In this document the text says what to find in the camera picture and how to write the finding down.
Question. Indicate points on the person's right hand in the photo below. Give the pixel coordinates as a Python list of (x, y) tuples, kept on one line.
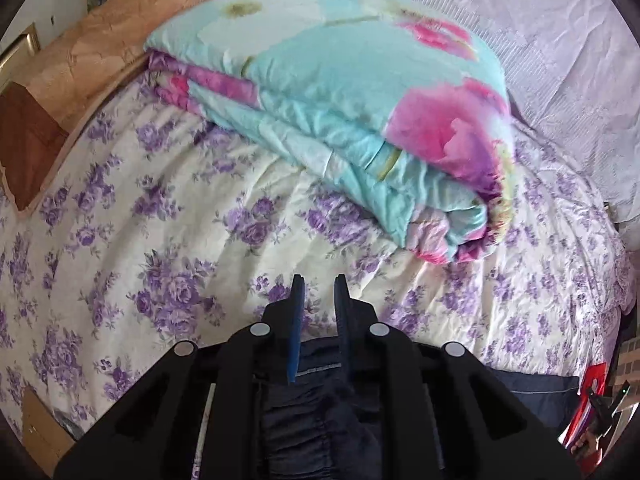
[(582, 445)]

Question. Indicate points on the brown wooden bed frame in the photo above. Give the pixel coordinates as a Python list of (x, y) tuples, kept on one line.
[(25, 145)]

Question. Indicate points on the cardboard box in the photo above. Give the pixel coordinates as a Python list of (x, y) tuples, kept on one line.
[(42, 425)]

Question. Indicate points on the folded floral turquoise quilt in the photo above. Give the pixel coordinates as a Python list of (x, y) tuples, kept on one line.
[(325, 85)]

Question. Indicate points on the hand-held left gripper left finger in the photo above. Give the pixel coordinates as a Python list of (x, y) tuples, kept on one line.
[(295, 320)]

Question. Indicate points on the dark navy pants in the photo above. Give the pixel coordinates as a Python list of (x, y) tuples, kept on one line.
[(310, 425)]

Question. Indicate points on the purple floral bed sheet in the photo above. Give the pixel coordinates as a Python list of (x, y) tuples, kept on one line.
[(175, 210)]

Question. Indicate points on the gold picture frame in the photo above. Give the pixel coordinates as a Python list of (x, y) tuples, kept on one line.
[(17, 55)]

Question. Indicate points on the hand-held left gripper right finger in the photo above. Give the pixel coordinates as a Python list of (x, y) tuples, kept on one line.
[(342, 320)]

